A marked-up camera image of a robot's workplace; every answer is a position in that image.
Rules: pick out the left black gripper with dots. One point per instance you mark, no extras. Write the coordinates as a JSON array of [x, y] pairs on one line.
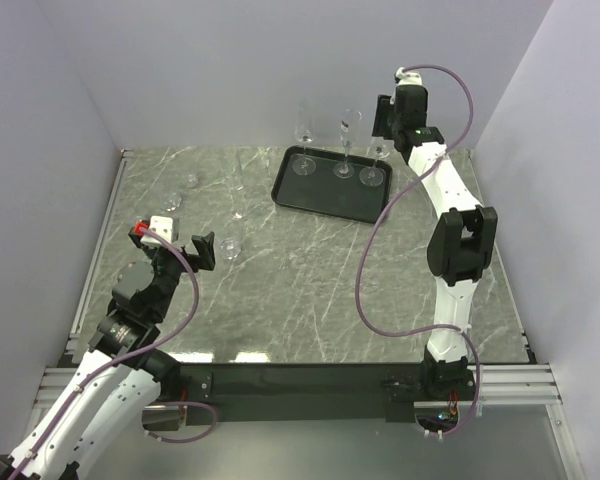
[[203, 246]]

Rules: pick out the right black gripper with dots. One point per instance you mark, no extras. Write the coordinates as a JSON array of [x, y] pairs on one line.
[[383, 107]]

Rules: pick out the champagne flute with dark mark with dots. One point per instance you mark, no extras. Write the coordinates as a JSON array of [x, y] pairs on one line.
[[349, 133]]

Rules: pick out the clear flute glass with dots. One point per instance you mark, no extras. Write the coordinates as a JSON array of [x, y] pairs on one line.
[[373, 176], [232, 236]]

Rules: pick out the clear wine glass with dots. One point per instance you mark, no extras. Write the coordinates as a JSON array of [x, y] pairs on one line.
[[303, 165]]

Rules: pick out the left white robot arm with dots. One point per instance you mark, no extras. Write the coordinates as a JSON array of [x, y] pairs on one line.
[[123, 370]]

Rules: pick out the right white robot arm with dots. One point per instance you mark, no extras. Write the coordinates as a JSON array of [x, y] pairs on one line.
[[462, 243]]

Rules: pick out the black rectangular tray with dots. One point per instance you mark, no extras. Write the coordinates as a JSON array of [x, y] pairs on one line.
[[324, 193]]

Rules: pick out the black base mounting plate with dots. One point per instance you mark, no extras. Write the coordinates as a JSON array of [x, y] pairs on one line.
[[250, 392]]

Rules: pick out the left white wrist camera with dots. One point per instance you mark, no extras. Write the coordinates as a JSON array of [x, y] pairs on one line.
[[167, 228]]

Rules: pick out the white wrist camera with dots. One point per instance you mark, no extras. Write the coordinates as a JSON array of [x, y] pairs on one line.
[[407, 77], [167, 228]]

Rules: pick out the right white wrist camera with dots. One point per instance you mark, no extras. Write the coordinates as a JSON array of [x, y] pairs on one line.
[[407, 77]]

